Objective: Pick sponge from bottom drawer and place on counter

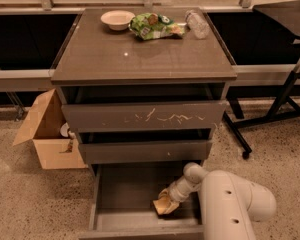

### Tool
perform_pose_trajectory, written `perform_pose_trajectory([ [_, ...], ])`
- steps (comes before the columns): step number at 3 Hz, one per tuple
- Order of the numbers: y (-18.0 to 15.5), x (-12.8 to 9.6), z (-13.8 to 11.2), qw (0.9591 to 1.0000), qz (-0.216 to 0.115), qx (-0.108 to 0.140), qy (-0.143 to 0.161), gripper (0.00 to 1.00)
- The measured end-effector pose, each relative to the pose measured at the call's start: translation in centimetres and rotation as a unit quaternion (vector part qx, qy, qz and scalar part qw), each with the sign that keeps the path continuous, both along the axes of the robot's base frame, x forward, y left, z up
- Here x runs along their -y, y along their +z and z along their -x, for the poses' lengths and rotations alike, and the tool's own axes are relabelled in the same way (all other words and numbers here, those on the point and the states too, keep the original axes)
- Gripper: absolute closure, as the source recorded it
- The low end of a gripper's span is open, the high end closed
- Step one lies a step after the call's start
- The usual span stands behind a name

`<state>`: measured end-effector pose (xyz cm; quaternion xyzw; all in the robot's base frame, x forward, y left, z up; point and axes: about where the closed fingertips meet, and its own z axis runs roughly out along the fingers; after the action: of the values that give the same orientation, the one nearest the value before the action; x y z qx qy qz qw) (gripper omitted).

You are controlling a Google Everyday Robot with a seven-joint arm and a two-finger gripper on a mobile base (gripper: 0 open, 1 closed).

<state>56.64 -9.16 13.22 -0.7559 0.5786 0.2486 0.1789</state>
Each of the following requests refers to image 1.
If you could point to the green chip bag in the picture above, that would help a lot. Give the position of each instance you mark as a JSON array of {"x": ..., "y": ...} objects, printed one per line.
[{"x": 151, "y": 26}]

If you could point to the grey drawer cabinet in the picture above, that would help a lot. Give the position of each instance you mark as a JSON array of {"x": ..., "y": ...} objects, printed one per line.
[{"x": 94, "y": 47}]

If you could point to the grey bottom drawer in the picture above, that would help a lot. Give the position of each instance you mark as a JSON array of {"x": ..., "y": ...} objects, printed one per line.
[{"x": 123, "y": 209}]

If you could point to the white bowl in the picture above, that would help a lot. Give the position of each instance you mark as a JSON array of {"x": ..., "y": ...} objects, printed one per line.
[{"x": 117, "y": 20}]

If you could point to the white item in box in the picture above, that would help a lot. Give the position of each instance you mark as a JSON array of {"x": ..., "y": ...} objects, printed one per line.
[{"x": 64, "y": 130}]

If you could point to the grey drawer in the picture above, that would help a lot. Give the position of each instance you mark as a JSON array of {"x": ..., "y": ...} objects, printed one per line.
[
  {"x": 145, "y": 146},
  {"x": 163, "y": 107},
  {"x": 123, "y": 209}
]

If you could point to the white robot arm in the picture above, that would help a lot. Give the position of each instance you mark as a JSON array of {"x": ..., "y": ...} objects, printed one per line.
[{"x": 228, "y": 203}]

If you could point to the clear plastic bottle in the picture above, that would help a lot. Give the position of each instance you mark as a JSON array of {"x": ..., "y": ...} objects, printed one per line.
[{"x": 197, "y": 24}]

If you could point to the yellow sponge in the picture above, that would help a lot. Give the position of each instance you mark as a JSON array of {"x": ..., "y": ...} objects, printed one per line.
[{"x": 161, "y": 205}]

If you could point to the grey top drawer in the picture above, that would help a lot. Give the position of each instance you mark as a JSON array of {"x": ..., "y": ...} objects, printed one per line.
[{"x": 163, "y": 107}]

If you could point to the open cardboard box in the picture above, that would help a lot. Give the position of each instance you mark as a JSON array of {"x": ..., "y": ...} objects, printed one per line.
[{"x": 42, "y": 126}]

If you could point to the metal window railing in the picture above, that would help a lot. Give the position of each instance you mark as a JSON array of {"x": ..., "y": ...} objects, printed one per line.
[{"x": 44, "y": 79}]

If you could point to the grey middle drawer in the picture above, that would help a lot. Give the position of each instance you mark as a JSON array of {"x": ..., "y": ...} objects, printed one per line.
[{"x": 145, "y": 146}]

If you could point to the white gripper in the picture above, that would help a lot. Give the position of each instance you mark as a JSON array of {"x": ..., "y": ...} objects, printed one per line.
[{"x": 175, "y": 194}]

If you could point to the black side table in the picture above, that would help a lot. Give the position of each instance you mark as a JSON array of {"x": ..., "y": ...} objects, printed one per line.
[{"x": 284, "y": 107}]

